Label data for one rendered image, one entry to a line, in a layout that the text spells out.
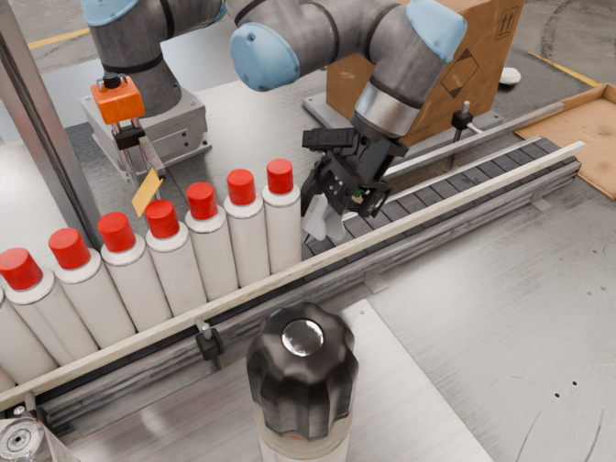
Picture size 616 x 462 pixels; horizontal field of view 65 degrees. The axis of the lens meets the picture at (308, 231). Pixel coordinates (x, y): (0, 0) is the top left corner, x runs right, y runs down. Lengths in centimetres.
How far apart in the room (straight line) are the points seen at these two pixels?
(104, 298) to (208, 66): 90
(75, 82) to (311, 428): 120
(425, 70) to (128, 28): 56
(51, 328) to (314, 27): 46
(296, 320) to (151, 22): 73
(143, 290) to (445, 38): 46
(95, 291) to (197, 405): 19
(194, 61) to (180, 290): 89
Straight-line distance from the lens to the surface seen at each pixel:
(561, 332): 84
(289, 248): 68
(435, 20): 59
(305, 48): 57
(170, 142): 102
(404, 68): 60
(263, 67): 55
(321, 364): 33
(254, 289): 69
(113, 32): 97
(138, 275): 61
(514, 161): 103
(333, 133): 67
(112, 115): 57
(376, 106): 61
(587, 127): 129
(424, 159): 84
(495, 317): 81
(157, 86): 101
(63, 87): 142
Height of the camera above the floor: 147
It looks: 47 degrees down
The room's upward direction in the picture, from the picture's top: straight up
